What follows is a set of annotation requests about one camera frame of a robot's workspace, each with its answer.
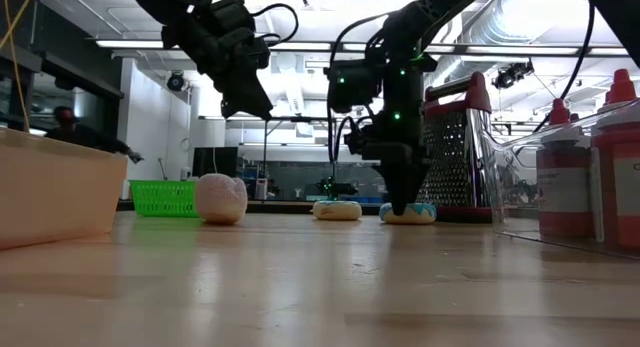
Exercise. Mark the pink sugared toy bread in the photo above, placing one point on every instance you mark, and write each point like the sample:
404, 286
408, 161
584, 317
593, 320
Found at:
220, 199

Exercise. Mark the clear plastic tray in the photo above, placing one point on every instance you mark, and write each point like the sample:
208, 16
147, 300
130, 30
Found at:
510, 152

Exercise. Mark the orange translucent plastic bin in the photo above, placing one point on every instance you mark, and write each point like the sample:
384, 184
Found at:
55, 187

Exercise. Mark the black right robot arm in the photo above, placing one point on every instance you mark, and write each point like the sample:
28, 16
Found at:
440, 7

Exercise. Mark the black background robot arm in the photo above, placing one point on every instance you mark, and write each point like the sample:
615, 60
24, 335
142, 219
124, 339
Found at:
332, 187

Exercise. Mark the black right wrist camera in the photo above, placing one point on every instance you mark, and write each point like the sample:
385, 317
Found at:
352, 84

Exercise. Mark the metal box grater red trim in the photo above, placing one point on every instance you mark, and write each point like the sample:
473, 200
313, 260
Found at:
460, 152

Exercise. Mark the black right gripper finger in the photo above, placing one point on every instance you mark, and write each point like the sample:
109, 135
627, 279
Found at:
402, 184

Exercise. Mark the black ceiling spotlight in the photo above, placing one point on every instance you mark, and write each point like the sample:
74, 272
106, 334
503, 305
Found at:
176, 81
512, 74

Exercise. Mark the green plastic basket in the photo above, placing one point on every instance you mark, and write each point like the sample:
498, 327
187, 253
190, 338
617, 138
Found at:
165, 199

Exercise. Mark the person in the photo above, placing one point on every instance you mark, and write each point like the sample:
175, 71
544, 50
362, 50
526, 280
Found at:
80, 132

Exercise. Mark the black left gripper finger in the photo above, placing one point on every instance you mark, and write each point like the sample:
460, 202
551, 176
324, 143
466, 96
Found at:
247, 99

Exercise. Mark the ceiling light strip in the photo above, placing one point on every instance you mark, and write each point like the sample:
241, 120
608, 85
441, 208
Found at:
525, 50
610, 51
135, 44

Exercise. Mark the black monitor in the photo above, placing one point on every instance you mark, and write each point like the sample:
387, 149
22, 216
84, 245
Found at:
215, 162

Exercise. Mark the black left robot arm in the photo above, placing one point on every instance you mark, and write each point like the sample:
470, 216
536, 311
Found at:
165, 7

